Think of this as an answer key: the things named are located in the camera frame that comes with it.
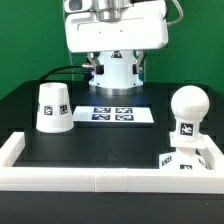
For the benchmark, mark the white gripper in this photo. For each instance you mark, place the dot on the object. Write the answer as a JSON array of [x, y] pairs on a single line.
[[135, 31]]

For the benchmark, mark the white lamp shade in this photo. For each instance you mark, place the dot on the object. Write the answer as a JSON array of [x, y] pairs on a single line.
[[54, 113]]

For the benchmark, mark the white lamp bulb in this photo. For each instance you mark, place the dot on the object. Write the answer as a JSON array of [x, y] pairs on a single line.
[[189, 105]]

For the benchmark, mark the white lamp base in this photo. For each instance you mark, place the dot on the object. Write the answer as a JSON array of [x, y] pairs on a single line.
[[184, 157]]

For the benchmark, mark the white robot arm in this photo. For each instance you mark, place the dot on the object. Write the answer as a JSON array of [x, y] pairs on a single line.
[[118, 77]]

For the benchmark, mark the white marker tag sheet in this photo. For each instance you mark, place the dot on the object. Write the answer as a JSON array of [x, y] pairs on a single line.
[[113, 114]]

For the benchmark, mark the white U-shaped frame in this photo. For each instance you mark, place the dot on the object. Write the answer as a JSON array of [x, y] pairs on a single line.
[[14, 178]]

